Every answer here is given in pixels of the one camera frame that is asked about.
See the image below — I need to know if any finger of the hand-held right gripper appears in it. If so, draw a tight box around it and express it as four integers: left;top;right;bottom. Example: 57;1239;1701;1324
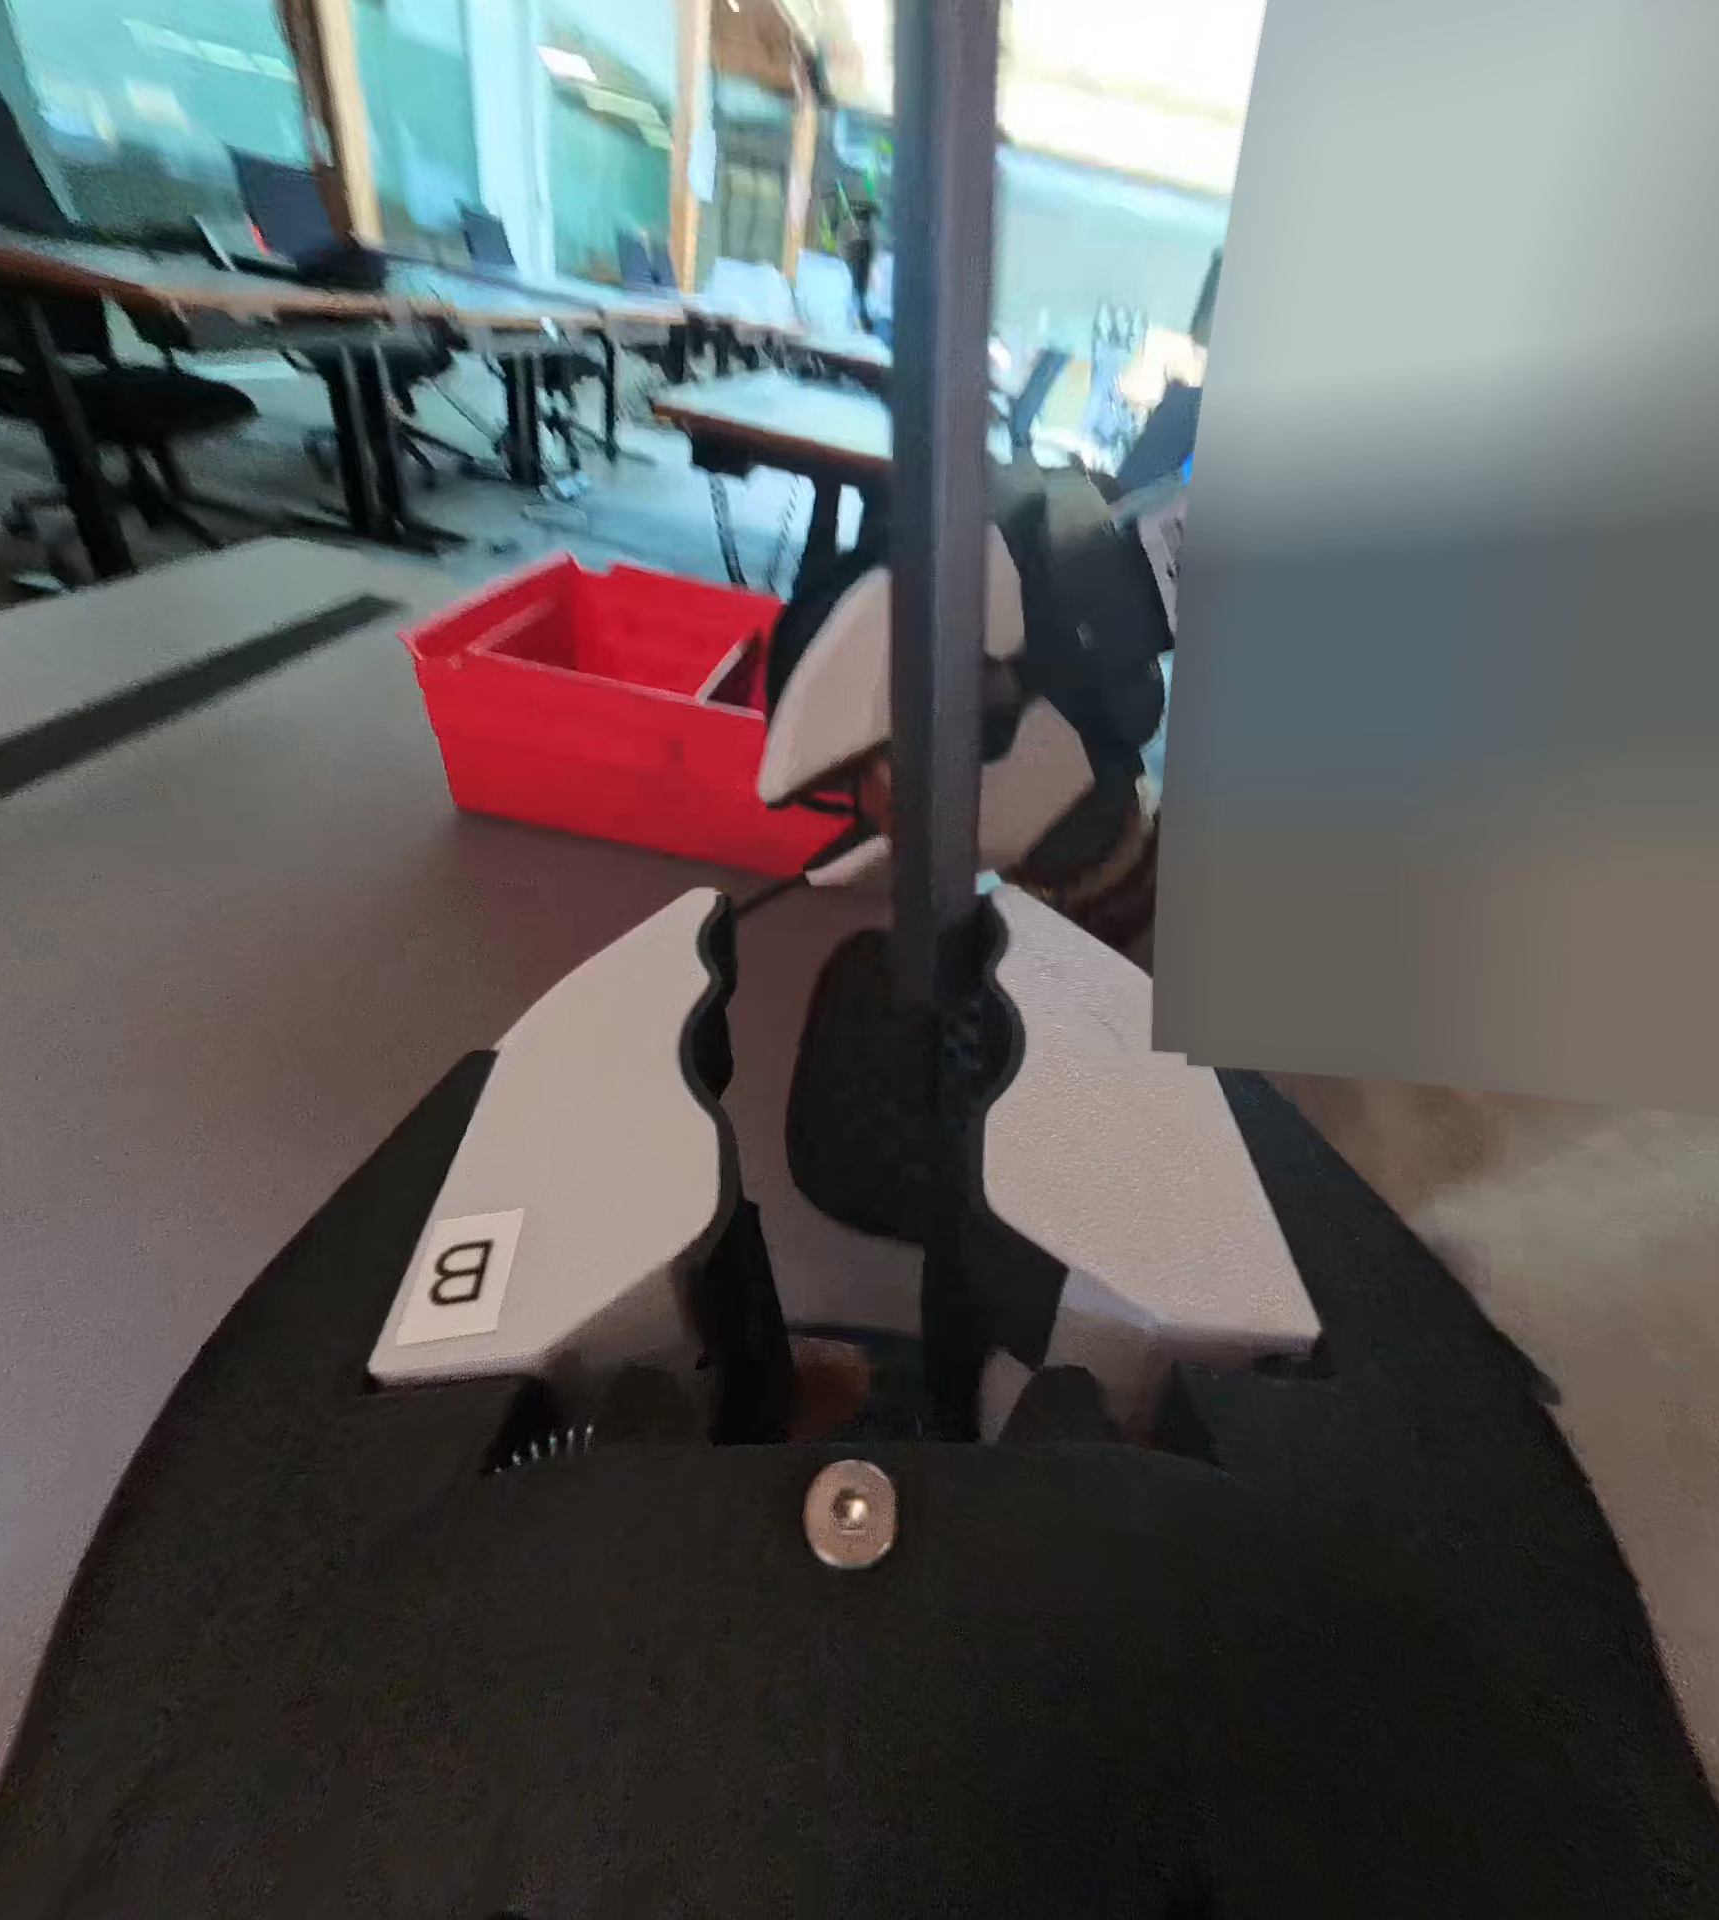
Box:
760;517;1030;816
807;698;1097;891

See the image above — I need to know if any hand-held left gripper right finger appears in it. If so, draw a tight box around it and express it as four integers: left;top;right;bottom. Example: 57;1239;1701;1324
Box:
949;894;1321;1370

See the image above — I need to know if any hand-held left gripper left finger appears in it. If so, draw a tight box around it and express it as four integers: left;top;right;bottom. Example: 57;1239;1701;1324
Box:
367;891;745;1383

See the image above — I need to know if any black usb-c cable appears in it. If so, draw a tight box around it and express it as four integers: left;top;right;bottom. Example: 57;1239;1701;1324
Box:
726;787;884;923

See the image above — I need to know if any black stand with round base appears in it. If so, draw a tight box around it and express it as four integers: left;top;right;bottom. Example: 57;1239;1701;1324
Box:
784;0;1009;1441

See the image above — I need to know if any person's right hand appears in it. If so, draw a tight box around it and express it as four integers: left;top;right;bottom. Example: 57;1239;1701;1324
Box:
1026;780;1168;953

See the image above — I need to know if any red plastic bin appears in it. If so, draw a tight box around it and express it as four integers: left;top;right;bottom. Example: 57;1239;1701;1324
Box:
398;546;860;884

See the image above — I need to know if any small wooden desk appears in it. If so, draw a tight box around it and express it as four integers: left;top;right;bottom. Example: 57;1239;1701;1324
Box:
653;368;898;600

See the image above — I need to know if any black tape strip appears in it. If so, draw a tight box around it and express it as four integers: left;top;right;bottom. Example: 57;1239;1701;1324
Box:
0;596;409;845

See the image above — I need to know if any dark laptop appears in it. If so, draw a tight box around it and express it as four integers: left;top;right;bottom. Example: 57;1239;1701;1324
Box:
225;144;391;294

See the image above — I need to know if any black office chair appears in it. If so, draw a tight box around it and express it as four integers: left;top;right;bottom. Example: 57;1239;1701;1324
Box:
0;75;260;596

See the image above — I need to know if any long wooden desk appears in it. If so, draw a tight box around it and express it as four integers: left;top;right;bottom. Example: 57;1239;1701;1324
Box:
0;211;681;581

